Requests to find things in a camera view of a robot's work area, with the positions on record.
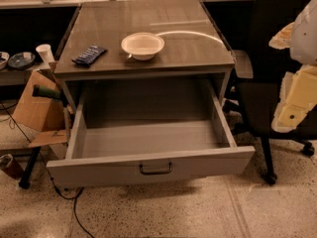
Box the white paper cup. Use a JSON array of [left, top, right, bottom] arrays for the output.
[[36, 44, 54, 63]]

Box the black drawer handle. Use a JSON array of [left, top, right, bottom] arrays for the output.
[[139, 163, 172, 176]]

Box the grey drawer cabinet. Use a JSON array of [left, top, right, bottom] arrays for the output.
[[54, 0, 234, 114]]

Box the white paper bowl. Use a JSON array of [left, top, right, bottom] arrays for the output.
[[121, 33, 164, 60]]

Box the black office chair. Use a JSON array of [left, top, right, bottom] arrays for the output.
[[223, 0, 317, 184]]

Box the open grey top drawer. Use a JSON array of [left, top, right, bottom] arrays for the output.
[[48, 77, 255, 187]]

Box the black stand leg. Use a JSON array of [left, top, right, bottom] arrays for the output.
[[19, 147, 40, 189]]

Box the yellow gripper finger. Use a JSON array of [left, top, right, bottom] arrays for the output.
[[271, 64, 317, 133], [268, 23, 294, 50]]

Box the black floor cable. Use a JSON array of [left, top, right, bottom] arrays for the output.
[[0, 101, 96, 238]]

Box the brown cardboard box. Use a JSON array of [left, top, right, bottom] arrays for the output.
[[13, 70, 66, 148]]

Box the white bowl at left edge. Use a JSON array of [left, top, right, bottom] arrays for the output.
[[0, 52, 10, 70]]

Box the green handled tool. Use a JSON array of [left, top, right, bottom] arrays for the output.
[[32, 84, 61, 100]]

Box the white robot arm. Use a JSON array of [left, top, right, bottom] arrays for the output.
[[268, 0, 317, 133]]

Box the dark round plate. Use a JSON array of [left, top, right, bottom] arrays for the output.
[[8, 52, 36, 70]]

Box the brown cup on floor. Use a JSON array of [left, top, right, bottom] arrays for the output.
[[0, 154, 24, 179]]

